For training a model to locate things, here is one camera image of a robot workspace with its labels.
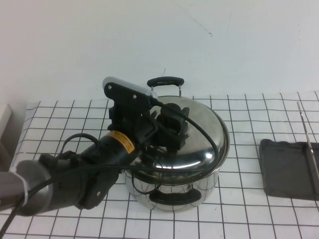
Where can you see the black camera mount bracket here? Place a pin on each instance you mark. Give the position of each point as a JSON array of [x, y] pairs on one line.
[[127, 99]]

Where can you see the white zip tie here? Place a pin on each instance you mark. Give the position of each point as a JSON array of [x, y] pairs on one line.
[[23, 184]]

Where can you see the stainless steel lid black knob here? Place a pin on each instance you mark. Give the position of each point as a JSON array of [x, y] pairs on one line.
[[207, 124]]

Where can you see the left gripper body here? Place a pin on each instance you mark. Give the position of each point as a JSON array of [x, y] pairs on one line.
[[127, 134]]

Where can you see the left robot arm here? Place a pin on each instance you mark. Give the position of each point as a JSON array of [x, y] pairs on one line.
[[49, 184]]

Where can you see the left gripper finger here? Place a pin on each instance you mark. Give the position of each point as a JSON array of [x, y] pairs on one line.
[[174, 109], [177, 135]]

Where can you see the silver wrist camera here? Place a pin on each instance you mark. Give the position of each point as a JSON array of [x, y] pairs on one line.
[[129, 83]]

